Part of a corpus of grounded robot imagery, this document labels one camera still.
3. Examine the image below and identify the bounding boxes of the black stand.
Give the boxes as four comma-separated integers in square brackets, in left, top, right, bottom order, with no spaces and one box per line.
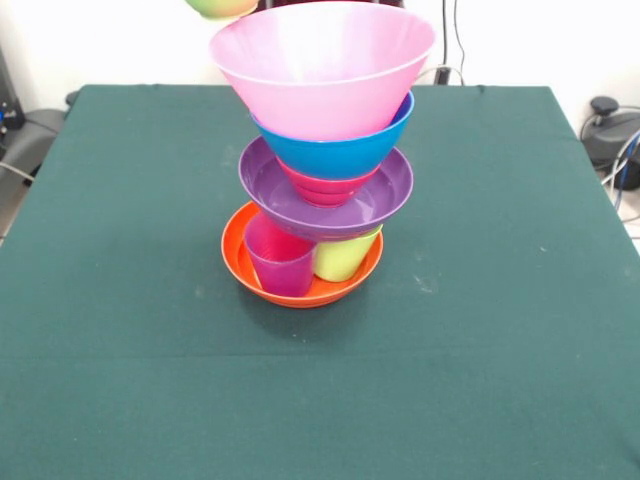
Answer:
[0,44,26,151]

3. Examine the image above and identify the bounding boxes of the green bowl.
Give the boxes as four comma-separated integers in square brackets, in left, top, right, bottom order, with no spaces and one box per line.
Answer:
[184,0,261,21]

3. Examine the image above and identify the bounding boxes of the purple cup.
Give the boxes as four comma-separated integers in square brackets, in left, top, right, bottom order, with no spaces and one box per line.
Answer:
[243,214,317,298]

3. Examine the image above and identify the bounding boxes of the large blue bowl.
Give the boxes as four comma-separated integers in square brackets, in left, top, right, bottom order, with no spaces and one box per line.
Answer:
[251,92,416,181]

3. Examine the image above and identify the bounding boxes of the orange bowl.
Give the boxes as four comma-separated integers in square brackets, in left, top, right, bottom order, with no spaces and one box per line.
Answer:
[221,200,385,309]

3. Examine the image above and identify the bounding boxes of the green cup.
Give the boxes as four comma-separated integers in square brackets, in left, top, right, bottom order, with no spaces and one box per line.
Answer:
[313,223,385,282]

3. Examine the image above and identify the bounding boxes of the tangle of cables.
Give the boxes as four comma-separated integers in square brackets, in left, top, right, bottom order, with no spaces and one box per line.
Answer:
[599,127,640,221]

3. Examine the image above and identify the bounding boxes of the dark green table cloth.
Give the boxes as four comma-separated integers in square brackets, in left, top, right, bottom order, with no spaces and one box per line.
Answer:
[0,83,640,480]

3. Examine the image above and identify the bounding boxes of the small magenta bowl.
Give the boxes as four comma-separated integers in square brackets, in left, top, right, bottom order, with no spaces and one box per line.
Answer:
[274,157,379,209]

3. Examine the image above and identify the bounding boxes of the large pink bowl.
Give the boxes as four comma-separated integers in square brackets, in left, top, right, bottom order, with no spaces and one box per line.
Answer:
[209,1,437,143]

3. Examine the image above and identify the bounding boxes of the purple bowl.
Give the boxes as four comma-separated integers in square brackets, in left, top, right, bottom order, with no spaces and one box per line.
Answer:
[238,136,415,243]

